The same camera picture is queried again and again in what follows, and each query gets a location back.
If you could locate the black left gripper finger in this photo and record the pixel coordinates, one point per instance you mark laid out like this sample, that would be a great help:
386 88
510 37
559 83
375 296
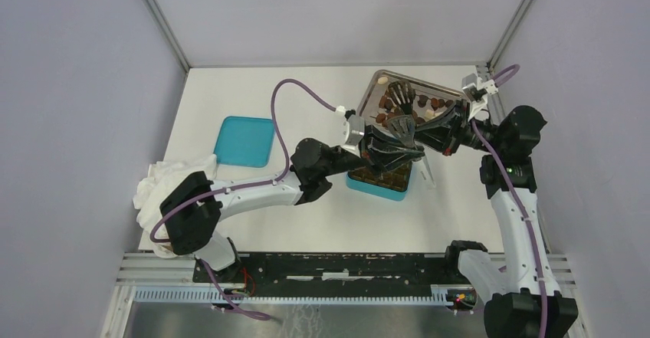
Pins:
382 142
391 163

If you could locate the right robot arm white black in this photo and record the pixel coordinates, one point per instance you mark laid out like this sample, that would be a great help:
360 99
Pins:
524 299

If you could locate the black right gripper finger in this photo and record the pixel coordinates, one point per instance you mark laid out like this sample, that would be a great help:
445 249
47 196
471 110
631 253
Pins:
438 140
446 124

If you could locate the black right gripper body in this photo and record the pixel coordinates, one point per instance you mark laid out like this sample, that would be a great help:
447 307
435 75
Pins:
463 132

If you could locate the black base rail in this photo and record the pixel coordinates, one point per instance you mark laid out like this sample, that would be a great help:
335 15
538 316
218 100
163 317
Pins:
323 275

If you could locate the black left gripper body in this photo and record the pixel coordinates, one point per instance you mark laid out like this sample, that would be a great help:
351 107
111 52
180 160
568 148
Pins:
367 149

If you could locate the white cloth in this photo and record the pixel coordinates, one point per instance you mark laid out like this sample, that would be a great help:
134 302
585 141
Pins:
163 177

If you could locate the teal box lid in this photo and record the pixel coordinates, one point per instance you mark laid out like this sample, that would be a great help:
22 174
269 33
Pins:
244 141

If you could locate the steel tray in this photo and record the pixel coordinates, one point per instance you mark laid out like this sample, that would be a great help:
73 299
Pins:
431 100

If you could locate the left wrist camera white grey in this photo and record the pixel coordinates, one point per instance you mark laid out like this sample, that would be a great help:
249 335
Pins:
354 130

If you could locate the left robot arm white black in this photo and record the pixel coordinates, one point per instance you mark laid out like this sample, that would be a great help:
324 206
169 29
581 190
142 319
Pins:
193 209

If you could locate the wrist camera white grey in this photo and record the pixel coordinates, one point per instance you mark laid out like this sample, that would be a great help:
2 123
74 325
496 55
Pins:
478 92
354 130

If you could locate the teal chocolate box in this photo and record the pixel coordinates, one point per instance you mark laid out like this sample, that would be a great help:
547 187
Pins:
392 185

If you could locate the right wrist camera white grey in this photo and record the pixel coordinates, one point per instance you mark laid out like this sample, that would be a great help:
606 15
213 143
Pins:
478 92

